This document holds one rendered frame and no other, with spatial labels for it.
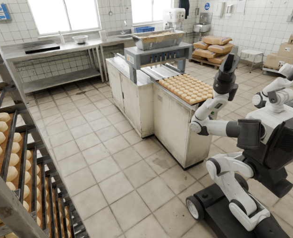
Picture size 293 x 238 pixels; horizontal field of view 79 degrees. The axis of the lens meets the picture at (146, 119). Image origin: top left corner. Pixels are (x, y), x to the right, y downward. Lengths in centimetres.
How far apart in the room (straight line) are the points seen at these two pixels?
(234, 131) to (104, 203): 142
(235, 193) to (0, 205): 148
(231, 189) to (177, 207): 55
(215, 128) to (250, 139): 18
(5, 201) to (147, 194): 162
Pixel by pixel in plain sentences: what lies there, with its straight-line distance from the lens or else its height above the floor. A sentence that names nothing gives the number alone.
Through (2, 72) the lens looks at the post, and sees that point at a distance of 78.
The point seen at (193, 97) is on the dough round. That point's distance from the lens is 160.
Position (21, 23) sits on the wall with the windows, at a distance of 463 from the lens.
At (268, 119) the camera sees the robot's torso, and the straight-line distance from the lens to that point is 109.
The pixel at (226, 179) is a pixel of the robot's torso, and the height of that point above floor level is 40.
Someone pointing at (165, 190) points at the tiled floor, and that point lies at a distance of 198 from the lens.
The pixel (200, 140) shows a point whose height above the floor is 42.
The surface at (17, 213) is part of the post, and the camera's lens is 47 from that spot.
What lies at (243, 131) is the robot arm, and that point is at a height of 109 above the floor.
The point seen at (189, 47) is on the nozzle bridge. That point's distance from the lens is 223.
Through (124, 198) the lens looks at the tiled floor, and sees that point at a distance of 195.
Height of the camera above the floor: 164
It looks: 34 degrees down
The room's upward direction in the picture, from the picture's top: 3 degrees counter-clockwise
